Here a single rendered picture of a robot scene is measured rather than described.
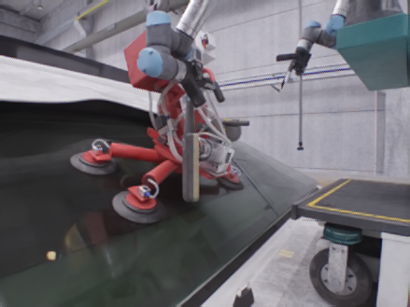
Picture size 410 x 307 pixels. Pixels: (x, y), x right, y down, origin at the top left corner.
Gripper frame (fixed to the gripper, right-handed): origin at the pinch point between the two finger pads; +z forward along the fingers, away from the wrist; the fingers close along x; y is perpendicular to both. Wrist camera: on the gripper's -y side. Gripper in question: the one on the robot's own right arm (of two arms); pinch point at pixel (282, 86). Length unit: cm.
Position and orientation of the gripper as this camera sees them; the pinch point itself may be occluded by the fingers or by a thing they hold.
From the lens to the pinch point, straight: 136.8
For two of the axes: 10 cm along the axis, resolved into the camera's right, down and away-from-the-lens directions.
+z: -4.0, 9.0, 1.7
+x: 1.8, -1.0, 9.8
